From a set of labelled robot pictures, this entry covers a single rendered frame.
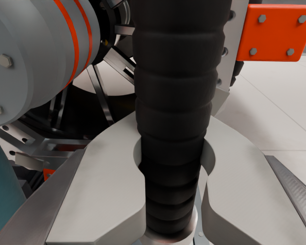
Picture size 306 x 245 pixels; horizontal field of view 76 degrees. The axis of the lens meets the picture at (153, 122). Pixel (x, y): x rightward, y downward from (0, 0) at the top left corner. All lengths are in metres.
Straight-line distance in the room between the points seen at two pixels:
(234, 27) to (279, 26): 0.06
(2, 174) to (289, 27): 0.46
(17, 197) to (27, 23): 0.31
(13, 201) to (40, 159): 0.09
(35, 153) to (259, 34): 0.45
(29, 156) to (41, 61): 0.30
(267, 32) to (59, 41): 0.25
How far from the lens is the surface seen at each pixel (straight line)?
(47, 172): 0.49
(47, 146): 0.49
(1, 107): 0.21
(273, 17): 0.32
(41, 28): 0.21
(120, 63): 0.42
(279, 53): 0.34
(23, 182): 0.76
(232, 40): 0.31
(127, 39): 0.78
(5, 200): 0.41
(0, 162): 0.38
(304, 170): 1.57
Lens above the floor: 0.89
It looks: 32 degrees down
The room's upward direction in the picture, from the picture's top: straight up
